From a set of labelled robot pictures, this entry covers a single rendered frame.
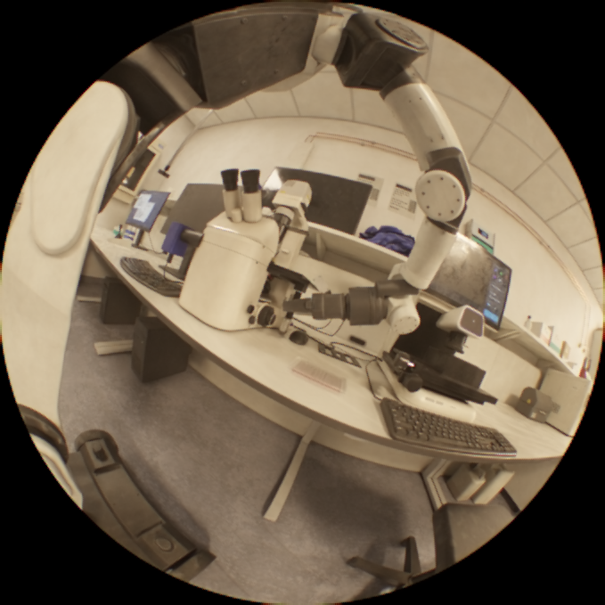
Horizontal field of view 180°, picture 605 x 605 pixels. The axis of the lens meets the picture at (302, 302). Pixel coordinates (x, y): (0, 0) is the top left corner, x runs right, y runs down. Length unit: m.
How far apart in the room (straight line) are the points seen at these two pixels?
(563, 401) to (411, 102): 2.05
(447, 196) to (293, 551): 1.13
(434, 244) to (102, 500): 1.04
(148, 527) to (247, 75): 0.94
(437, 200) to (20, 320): 0.50
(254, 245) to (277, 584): 1.12
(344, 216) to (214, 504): 1.55
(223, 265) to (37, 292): 0.37
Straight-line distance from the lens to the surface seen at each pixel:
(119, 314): 2.07
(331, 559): 1.05
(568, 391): 2.08
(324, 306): 0.40
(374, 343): 1.16
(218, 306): 0.45
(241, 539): 0.95
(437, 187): 0.31
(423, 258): 0.37
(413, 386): 0.43
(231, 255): 0.44
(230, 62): 0.28
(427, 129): 0.34
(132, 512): 0.75
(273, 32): 0.31
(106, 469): 0.82
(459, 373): 0.63
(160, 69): 0.26
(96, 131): 0.20
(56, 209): 0.19
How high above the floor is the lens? 0.91
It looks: 2 degrees down
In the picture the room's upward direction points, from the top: 23 degrees clockwise
